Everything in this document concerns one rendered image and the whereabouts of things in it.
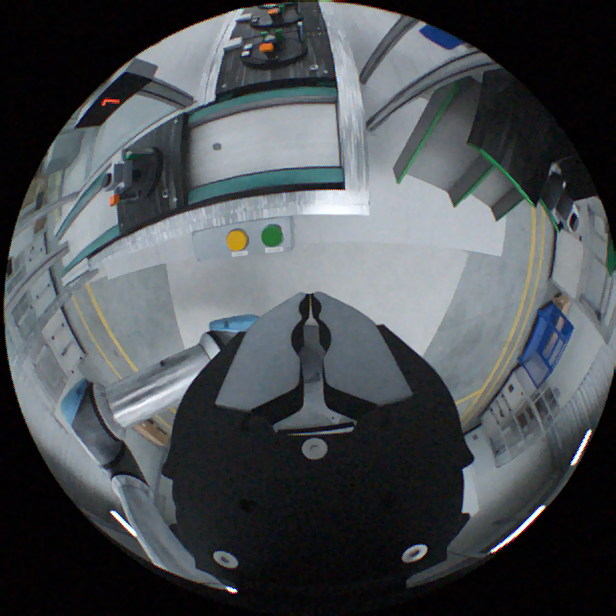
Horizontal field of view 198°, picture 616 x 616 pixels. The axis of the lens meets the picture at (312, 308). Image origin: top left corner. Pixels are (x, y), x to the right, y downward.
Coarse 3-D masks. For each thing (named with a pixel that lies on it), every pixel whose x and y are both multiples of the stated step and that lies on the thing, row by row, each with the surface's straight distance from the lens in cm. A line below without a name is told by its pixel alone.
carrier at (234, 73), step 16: (304, 32) 63; (320, 32) 63; (224, 48) 61; (240, 48) 60; (256, 48) 55; (288, 48) 52; (304, 48) 52; (320, 48) 55; (224, 64) 56; (240, 64) 54; (256, 64) 49; (272, 64) 49; (288, 64) 50; (304, 64) 49; (320, 64) 49; (224, 80) 51; (240, 80) 49; (256, 80) 48; (272, 80) 47; (288, 80) 47; (304, 80) 47; (320, 80) 48
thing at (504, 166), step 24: (504, 72) 25; (480, 96) 25; (504, 96) 28; (528, 96) 34; (480, 120) 23; (504, 120) 27; (528, 120) 31; (552, 120) 37; (480, 144) 21; (504, 144) 26; (528, 144) 30; (552, 144) 34; (504, 168) 27; (528, 168) 31; (528, 192) 32
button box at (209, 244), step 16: (240, 224) 40; (256, 224) 39; (272, 224) 39; (288, 224) 39; (208, 240) 43; (224, 240) 42; (256, 240) 40; (288, 240) 39; (208, 256) 44; (224, 256) 43
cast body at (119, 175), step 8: (120, 160) 51; (128, 160) 49; (112, 168) 46; (120, 168) 46; (128, 168) 48; (104, 176) 47; (112, 176) 45; (120, 176) 46; (128, 176) 47; (104, 184) 46; (112, 184) 45; (120, 184) 47; (128, 184) 47; (120, 192) 49
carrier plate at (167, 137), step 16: (160, 128) 54; (176, 128) 50; (144, 144) 56; (160, 144) 52; (176, 144) 48; (176, 160) 47; (160, 176) 49; (176, 176) 46; (160, 192) 48; (176, 192) 45; (128, 208) 57; (144, 208) 52; (160, 208) 48; (176, 208) 46; (128, 224) 57
